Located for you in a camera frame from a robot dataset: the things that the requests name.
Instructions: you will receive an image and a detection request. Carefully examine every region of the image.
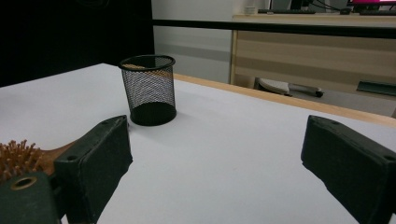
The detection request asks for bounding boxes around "black mesh pen holder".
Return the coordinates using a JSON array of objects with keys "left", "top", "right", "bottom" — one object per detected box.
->
[{"left": 118, "top": 54, "right": 177, "bottom": 127}]

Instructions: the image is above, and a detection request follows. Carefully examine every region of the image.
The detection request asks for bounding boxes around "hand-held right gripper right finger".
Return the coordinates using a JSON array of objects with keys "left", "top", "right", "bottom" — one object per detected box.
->
[{"left": 300, "top": 114, "right": 396, "bottom": 224}]

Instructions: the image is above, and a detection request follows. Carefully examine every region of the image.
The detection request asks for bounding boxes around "dark rectangular desk panel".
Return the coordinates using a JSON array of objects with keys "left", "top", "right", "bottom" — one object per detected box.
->
[{"left": 356, "top": 79, "right": 396, "bottom": 97}]

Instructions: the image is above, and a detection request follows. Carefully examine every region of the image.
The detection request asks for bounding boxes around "black curtain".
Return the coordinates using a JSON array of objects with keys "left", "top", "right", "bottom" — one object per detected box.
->
[{"left": 0, "top": 0, "right": 156, "bottom": 88}]

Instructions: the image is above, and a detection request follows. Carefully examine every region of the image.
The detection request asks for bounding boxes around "wooden office desk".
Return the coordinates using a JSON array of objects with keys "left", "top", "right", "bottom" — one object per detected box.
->
[{"left": 229, "top": 12, "right": 396, "bottom": 101}]

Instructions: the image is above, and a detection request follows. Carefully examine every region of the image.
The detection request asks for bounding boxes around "black keyboard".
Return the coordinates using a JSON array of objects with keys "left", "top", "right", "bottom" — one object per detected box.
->
[
  {"left": 359, "top": 9, "right": 396, "bottom": 17},
  {"left": 257, "top": 8, "right": 317, "bottom": 15}
]

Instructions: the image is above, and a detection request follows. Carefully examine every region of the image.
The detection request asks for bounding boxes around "monitor with pink screen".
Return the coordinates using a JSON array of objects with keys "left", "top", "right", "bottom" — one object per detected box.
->
[{"left": 347, "top": 0, "right": 396, "bottom": 7}]

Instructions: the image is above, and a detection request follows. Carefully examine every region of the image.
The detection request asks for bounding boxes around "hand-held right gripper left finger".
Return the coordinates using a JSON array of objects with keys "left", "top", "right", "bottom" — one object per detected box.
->
[{"left": 53, "top": 114, "right": 134, "bottom": 224}]

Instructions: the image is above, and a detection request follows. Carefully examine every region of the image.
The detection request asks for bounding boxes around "wooden hairbrush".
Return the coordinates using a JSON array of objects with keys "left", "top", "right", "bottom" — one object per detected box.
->
[{"left": 0, "top": 139, "right": 78, "bottom": 186}]

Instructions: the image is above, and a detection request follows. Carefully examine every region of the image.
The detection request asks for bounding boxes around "black metal frame bar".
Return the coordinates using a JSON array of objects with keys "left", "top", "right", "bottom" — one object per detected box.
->
[{"left": 152, "top": 19, "right": 396, "bottom": 40}]

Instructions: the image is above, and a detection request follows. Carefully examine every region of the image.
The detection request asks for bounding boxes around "office chair base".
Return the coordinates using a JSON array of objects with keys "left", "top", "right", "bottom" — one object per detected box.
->
[{"left": 254, "top": 77, "right": 325, "bottom": 99}]

